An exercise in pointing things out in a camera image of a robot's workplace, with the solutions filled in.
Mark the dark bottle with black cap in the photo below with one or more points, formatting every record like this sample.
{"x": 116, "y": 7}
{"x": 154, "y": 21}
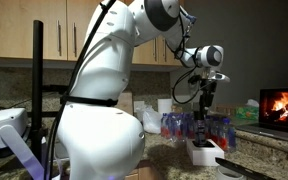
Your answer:
{"x": 200, "y": 131}

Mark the wooden cutting board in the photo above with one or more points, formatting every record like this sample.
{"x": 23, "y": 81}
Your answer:
{"x": 127, "y": 101}

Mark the wooden base cabinet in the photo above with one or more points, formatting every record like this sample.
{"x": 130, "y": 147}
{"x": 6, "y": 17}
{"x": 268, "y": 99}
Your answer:
{"x": 145, "y": 173}

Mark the white cardboard box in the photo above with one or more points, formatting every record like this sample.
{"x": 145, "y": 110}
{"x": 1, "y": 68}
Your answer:
{"x": 205, "y": 158}

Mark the laptop showing fireplace video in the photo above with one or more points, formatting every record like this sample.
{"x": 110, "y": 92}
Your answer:
{"x": 284, "y": 106}

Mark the green tissue box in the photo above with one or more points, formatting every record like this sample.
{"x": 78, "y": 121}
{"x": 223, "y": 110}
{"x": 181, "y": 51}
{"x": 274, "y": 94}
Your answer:
{"x": 247, "y": 113}

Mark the white tape roll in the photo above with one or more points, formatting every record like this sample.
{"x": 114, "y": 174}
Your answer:
{"x": 222, "y": 175}

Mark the white plastic bag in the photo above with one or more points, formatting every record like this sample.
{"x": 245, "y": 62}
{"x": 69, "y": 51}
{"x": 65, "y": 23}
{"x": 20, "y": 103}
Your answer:
{"x": 152, "y": 123}

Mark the pack of water bottles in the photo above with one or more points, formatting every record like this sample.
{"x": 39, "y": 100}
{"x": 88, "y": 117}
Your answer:
{"x": 174, "y": 126}

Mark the Fiji water bottle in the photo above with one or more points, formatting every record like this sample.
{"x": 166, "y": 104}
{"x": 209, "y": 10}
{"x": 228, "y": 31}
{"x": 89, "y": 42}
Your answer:
{"x": 232, "y": 136}
{"x": 190, "y": 130}
{"x": 223, "y": 138}
{"x": 215, "y": 131}

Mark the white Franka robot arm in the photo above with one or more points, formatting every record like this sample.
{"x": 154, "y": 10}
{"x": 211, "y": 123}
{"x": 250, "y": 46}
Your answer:
{"x": 100, "y": 83}

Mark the wooden wall cabinet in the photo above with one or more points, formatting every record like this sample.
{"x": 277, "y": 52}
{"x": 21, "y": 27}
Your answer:
{"x": 17, "y": 30}

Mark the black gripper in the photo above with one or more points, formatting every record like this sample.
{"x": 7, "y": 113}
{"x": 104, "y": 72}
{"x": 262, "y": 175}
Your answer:
{"x": 208, "y": 89}

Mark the white paper towel roll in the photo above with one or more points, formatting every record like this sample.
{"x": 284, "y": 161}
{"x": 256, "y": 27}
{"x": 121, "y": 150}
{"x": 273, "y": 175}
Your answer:
{"x": 165, "y": 106}

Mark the white wall outlet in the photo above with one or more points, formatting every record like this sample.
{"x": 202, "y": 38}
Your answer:
{"x": 139, "y": 106}

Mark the white VR headset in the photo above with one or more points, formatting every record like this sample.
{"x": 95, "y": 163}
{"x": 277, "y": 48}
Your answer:
{"x": 0, "y": 125}

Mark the wooden chair back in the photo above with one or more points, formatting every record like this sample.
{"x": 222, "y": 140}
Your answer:
{"x": 225, "y": 110}

